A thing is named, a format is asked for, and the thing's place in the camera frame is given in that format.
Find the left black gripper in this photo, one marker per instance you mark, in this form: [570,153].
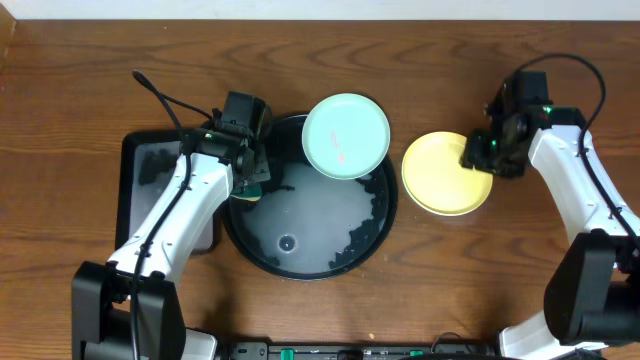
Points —
[265,172]

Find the green yellow sponge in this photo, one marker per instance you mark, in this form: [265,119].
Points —
[251,192]

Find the mint plate top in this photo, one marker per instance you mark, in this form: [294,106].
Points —
[346,136]

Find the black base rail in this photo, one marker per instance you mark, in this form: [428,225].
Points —
[446,346]

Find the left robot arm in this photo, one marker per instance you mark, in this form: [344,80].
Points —
[128,307]

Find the rectangular black tray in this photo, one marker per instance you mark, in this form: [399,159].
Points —
[148,160]

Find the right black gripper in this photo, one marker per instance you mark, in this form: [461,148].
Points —
[472,152]

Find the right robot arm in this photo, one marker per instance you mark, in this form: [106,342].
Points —
[592,300]

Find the round black tray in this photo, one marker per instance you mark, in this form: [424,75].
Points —
[307,226]

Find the yellow plate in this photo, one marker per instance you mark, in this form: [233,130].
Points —
[435,180]

